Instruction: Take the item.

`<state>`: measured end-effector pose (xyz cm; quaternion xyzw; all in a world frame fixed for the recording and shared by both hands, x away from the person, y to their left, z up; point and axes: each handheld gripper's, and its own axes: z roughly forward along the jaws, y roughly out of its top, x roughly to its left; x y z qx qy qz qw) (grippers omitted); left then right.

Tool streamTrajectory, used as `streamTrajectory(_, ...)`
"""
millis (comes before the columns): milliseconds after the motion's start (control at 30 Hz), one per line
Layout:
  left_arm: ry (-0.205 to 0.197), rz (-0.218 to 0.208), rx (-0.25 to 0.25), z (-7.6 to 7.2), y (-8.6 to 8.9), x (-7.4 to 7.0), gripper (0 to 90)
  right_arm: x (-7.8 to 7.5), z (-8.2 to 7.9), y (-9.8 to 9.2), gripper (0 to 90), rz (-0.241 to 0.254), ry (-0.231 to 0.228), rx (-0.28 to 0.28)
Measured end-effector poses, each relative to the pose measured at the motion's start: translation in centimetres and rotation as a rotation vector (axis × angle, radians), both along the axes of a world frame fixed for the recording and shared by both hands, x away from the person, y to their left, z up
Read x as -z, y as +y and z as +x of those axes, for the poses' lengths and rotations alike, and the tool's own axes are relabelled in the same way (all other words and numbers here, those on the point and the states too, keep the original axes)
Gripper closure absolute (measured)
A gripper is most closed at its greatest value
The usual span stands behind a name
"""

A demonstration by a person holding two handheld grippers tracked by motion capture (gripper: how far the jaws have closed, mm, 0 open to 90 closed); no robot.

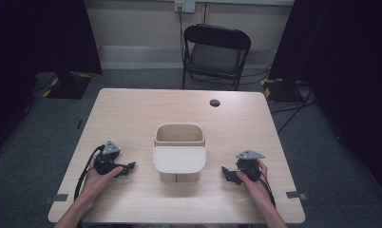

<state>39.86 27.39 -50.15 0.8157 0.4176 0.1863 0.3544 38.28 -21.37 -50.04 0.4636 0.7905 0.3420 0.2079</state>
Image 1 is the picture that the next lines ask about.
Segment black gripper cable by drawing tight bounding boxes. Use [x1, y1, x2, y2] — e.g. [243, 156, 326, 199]
[73, 143, 105, 201]
[249, 170, 277, 208]

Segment person's left hand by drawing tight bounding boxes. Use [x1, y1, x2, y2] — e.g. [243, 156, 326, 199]
[81, 154, 124, 201]

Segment beige bin with half lid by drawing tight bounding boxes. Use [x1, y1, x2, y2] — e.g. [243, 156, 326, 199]
[152, 123, 207, 183]

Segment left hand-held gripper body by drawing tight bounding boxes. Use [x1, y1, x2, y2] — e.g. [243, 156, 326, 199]
[93, 140, 122, 176]

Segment grey tape strip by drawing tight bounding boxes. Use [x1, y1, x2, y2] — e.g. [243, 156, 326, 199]
[285, 190, 308, 201]
[43, 193, 69, 204]

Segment white wall socket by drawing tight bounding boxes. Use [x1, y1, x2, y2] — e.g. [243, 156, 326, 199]
[174, 0, 197, 14]

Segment person's right hand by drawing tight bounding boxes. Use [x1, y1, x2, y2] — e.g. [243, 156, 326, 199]
[236, 159, 273, 207]

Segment black floor cables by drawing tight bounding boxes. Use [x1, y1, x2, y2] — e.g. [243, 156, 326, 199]
[242, 65, 316, 135]

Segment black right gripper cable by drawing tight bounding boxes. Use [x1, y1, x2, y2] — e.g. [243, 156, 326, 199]
[249, 170, 277, 208]

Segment black stand base plate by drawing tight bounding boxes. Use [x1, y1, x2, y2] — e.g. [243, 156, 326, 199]
[259, 77, 307, 104]
[41, 71, 93, 101]

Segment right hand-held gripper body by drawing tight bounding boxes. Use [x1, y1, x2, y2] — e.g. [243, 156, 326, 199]
[235, 149, 266, 182]

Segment black cable from wall socket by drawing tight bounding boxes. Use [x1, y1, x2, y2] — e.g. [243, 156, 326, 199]
[178, 6, 185, 65]

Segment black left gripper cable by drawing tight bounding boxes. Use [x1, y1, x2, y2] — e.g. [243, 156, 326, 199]
[73, 143, 105, 201]

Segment black folding chair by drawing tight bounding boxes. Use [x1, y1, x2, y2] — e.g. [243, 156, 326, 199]
[181, 24, 253, 91]

